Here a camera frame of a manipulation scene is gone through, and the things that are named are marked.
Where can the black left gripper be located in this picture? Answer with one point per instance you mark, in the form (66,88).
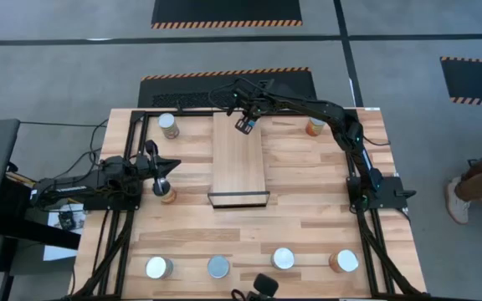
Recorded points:
(144,166)

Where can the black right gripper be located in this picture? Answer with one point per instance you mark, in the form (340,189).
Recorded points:
(249,100)

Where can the green beans label tin can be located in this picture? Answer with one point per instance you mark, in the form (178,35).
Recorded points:
(170,196)
(345,261)

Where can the peaches label tin can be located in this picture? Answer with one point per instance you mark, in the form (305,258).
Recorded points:
(218,266)
(167,121)

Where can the orange corn label tin can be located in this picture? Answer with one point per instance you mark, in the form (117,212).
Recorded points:
(314,127)

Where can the cream green label tin can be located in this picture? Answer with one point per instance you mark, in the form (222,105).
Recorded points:
(158,267)

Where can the blue tomato label tin can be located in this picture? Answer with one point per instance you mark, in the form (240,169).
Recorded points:
(283,258)

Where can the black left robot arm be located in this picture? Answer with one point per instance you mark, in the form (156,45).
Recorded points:
(78,186)

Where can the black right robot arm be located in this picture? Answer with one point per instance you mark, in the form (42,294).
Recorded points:
(341,119)

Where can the black hazard striped floor mat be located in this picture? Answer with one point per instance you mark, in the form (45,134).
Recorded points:
(174,90)
(475,79)
(224,10)

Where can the small black device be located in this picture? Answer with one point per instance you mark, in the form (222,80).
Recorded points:
(66,220)

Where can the white paper sheet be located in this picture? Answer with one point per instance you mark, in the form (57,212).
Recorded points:
(57,251)

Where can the black stand base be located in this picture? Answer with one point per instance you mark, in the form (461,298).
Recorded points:
(15,217)

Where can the person's white shoe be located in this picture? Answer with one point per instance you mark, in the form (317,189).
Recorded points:
(456,205)

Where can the black aluminium rail frame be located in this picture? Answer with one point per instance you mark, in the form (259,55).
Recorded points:
(137,115)

